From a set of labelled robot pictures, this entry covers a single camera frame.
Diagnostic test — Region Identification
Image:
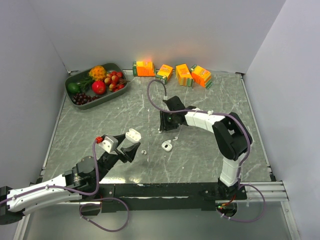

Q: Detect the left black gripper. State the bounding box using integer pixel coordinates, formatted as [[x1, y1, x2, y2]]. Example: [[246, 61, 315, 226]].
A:
[[95, 133, 140, 182]]

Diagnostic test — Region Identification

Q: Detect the white oval earbud case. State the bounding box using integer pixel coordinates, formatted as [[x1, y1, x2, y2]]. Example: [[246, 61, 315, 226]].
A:
[[125, 128, 142, 144]]

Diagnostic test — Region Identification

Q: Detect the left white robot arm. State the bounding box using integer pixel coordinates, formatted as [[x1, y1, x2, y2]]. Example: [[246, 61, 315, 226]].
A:
[[0, 128, 142, 225]]

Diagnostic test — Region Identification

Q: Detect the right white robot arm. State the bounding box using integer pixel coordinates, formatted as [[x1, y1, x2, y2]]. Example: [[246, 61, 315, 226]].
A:
[[159, 95, 253, 199]]

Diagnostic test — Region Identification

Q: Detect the white square charging case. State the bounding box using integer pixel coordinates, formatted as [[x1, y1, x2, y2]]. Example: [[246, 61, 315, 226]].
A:
[[161, 141, 173, 152]]

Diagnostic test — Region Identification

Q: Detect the orange green box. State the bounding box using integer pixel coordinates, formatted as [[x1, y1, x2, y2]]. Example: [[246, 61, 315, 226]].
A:
[[190, 64, 213, 89], [175, 63, 194, 87], [155, 64, 173, 85], [132, 61, 156, 77]]

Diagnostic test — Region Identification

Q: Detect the red pomegranate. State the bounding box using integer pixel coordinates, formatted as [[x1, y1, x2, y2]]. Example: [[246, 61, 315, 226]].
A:
[[91, 80, 106, 95]]

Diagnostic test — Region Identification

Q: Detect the dark grape bunch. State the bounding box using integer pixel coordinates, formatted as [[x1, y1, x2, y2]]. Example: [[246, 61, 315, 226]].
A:
[[71, 93, 100, 105]]

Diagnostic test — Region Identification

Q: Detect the red cherry bunch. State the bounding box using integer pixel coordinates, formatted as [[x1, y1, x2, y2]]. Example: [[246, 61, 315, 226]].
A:
[[103, 71, 129, 92]]

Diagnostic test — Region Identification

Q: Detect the green leafy sprig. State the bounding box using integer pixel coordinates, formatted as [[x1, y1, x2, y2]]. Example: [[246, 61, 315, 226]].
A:
[[76, 76, 94, 93]]

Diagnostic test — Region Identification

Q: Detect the green lime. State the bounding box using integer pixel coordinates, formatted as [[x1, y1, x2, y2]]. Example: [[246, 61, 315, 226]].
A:
[[67, 82, 81, 94]]

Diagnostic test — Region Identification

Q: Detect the orange spiky fruit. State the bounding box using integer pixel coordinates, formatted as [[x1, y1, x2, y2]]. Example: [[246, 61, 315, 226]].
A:
[[88, 65, 107, 81]]

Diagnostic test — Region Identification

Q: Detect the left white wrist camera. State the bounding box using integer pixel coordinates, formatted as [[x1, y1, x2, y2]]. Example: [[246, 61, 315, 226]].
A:
[[95, 135, 119, 154]]

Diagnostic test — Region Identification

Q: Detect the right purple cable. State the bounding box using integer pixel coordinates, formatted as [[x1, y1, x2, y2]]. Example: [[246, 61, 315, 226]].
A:
[[146, 79, 266, 223]]

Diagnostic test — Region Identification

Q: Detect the purple cable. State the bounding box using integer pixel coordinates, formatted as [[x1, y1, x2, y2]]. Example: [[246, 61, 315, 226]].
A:
[[0, 138, 131, 233], [146, 79, 266, 223]]

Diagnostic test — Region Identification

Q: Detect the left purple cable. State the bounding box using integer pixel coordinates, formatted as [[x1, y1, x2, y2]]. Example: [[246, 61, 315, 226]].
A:
[[0, 138, 131, 233]]

